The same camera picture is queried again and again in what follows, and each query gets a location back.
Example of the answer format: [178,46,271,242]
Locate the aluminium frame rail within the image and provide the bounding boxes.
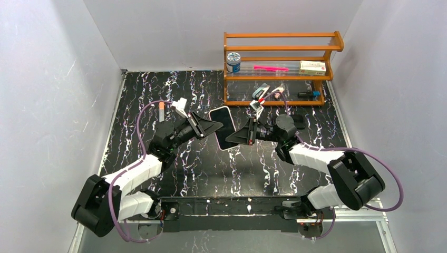
[334,206,388,222]

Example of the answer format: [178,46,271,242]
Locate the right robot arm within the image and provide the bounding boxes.
[226,114,385,210]

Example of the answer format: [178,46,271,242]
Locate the white red small box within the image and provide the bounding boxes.
[299,61,326,76]

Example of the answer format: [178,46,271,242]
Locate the pink phone case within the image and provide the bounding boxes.
[208,105,239,151]

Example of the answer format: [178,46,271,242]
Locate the black base bar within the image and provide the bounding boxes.
[161,196,306,232]

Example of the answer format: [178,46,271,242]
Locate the pink white clip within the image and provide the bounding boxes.
[271,86,284,100]

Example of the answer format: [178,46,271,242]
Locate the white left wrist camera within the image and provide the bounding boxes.
[171,98,188,119]

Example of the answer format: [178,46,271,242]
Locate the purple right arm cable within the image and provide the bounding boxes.
[260,91,405,240]

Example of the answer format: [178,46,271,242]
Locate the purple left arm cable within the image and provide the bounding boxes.
[108,100,173,244]

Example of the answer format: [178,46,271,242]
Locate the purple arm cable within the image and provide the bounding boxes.
[260,91,405,240]
[108,100,173,244]

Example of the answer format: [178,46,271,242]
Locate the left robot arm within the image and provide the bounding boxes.
[71,112,224,237]

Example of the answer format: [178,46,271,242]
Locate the pink pen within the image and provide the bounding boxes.
[254,65,289,72]

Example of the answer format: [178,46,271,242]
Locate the black smartphone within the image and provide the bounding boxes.
[210,108,237,149]

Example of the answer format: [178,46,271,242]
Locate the orange grey eraser block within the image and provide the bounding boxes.
[159,102,165,122]

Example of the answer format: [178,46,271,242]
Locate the black blue marker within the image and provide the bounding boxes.
[297,91,320,98]

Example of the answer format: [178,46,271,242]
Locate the teal white stapler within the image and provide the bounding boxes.
[252,83,270,100]

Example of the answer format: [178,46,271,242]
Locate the orange wooden shelf rack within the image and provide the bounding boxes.
[223,31,344,94]

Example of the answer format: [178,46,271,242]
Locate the blue white round jar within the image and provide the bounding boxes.
[226,52,241,73]

